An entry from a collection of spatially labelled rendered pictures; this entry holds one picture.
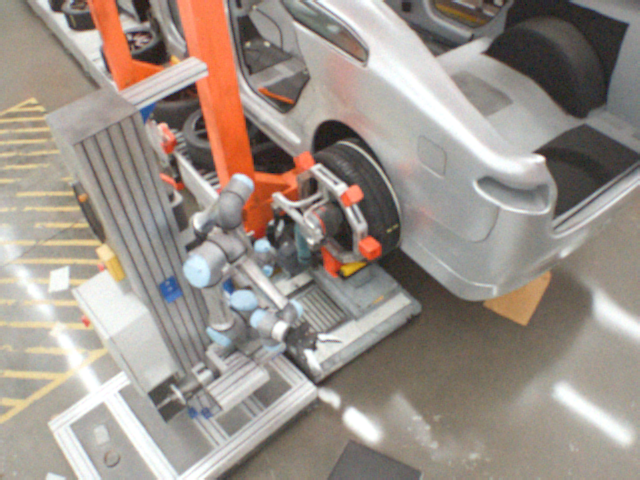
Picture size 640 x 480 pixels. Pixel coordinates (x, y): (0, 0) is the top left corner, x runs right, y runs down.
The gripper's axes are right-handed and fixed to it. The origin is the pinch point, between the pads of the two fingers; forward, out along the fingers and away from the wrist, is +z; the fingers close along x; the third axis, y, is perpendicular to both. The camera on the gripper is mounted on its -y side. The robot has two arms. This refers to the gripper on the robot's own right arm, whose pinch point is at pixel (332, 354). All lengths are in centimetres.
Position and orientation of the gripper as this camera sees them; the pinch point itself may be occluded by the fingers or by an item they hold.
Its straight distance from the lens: 208.5
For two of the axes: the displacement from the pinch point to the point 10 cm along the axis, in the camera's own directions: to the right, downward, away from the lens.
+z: 8.3, 3.7, -4.2
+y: -0.1, 7.7, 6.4
